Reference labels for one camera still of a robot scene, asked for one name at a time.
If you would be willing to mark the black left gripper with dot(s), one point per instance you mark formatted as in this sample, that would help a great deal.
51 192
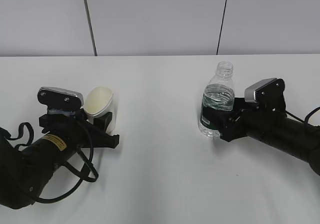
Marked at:
63 133

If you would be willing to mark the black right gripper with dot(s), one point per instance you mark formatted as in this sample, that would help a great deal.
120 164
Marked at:
255 122

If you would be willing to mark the clear green-label water bottle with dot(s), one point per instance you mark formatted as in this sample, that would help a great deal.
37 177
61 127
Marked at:
219 94

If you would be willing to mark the white paper cup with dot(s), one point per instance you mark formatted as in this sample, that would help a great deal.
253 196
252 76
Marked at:
98 102

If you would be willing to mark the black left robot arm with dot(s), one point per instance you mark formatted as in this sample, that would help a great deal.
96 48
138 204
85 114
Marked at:
25 171

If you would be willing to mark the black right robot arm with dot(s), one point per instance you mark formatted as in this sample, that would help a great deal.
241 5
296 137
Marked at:
301 141

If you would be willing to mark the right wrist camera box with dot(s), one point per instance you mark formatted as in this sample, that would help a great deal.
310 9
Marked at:
267 94

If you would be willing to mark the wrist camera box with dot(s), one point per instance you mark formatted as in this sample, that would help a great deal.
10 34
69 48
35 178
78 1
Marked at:
61 99
267 94

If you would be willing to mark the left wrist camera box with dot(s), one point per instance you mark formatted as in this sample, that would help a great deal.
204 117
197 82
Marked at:
61 99

